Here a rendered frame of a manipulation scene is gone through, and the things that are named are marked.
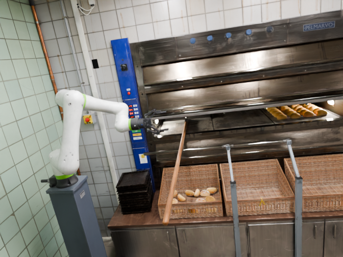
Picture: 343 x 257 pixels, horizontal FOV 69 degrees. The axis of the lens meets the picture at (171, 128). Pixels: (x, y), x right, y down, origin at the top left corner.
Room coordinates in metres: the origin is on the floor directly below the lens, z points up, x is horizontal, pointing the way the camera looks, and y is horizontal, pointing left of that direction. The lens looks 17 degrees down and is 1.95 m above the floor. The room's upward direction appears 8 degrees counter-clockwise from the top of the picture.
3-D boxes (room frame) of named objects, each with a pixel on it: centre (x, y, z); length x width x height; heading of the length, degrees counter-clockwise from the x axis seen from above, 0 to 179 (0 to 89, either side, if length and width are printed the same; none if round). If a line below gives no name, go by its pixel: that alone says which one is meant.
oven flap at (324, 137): (2.24, -0.69, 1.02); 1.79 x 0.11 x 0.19; 81
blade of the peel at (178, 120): (2.96, -0.22, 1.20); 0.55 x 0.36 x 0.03; 81
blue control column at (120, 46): (3.32, 0.20, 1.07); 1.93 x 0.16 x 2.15; 171
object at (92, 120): (2.43, 0.80, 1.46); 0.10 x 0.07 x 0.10; 81
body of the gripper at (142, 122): (1.82, 0.19, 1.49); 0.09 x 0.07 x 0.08; 81
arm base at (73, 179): (1.60, 0.83, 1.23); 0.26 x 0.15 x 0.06; 78
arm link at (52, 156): (1.58, 0.77, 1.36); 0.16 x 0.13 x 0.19; 38
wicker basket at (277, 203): (1.98, -0.66, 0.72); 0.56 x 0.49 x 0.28; 82
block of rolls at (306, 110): (2.59, -1.33, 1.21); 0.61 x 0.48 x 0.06; 171
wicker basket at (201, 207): (2.06, -0.09, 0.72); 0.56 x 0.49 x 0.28; 81
